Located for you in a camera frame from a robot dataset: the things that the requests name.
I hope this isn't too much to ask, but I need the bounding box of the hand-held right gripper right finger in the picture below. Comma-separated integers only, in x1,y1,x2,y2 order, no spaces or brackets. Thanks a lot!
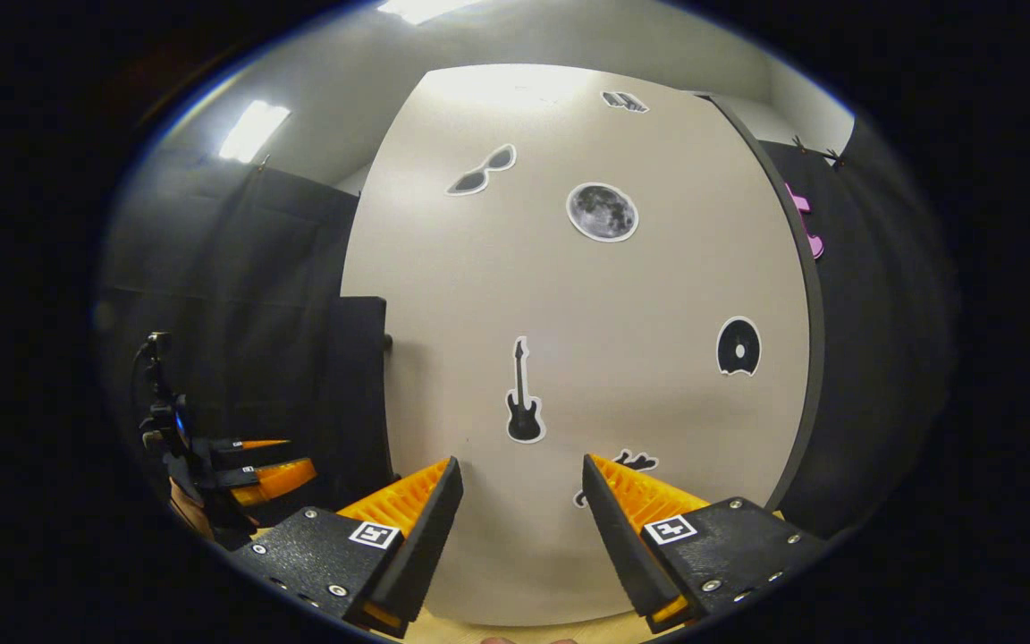
581,453,829,634

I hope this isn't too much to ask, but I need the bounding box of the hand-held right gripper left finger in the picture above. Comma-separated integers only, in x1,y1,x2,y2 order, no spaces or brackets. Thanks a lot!
231,456,464,639

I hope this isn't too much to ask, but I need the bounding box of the black door handle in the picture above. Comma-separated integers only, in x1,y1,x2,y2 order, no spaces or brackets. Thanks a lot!
327,297,393,506

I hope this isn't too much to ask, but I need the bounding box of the beige cabinet door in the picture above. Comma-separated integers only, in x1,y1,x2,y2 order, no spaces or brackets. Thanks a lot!
339,64,811,627

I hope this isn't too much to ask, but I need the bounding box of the dark grey cabinet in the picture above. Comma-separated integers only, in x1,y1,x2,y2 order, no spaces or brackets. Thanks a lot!
703,89,827,515

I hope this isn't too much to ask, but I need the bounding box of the black backdrop cloth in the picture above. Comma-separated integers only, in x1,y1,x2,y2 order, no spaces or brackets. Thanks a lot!
95,116,958,555

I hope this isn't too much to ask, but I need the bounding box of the small ceiling light panel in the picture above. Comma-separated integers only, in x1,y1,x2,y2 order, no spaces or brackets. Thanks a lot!
218,100,291,164

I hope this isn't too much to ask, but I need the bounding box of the large ceiling light panel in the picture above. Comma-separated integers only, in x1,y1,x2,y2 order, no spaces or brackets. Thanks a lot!
377,0,480,25

